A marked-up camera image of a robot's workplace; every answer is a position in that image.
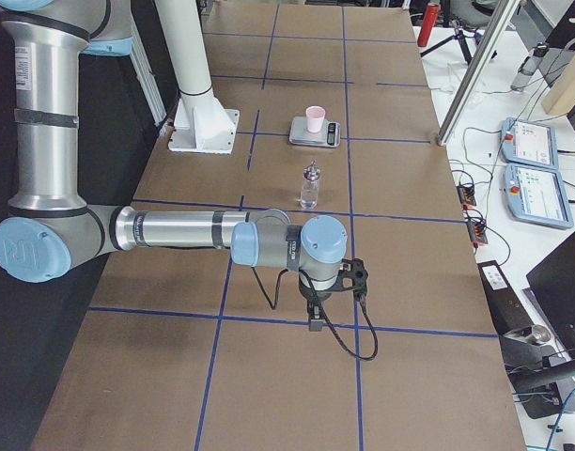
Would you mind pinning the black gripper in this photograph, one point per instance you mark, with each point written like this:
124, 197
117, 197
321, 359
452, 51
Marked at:
313, 298

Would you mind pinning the glass sauce bottle metal spout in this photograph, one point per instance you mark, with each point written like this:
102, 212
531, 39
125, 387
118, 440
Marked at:
310, 188

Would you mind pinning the pink paper cup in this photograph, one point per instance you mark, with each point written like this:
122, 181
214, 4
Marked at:
315, 116

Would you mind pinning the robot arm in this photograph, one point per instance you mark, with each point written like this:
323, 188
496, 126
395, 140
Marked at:
115, 142

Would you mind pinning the digital kitchen scale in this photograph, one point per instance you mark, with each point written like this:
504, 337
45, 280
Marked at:
328, 136

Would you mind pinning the lower orange black connector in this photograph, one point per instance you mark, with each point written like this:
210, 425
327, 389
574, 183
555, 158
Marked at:
477, 228

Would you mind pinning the orange black connector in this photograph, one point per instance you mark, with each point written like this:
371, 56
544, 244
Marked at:
466, 196
477, 228

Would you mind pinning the upper orange black connector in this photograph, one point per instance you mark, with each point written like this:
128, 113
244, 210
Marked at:
466, 196

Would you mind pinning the black box white label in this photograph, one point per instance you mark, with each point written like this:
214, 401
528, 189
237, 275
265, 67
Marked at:
509, 317

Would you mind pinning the black monitor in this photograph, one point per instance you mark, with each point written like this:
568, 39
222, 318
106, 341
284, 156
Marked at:
552, 282

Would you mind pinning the lower blue teach pendant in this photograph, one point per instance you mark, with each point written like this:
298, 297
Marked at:
537, 195

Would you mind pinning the blue teach pendant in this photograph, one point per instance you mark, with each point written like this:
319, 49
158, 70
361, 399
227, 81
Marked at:
528, 142
537, 195

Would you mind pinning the upper blue teach pendant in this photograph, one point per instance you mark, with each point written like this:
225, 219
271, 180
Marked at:
528, 142

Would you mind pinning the black tripod rod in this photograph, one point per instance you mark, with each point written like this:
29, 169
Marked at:
457, 36

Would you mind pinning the red cylinder tube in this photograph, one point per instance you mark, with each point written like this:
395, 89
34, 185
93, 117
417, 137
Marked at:
430, 17

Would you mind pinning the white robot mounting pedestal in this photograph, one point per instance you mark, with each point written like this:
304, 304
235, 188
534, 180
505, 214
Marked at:
201, 123

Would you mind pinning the aluminium frame post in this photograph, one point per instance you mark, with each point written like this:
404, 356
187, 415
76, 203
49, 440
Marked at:
496, 27

